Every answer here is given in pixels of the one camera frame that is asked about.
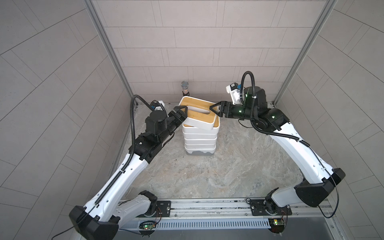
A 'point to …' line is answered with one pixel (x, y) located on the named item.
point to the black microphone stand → (185, 84)
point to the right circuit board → (277, 225)
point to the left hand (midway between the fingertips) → (188, 109)
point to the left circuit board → (147, 228)
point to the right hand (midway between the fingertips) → (214, 108)
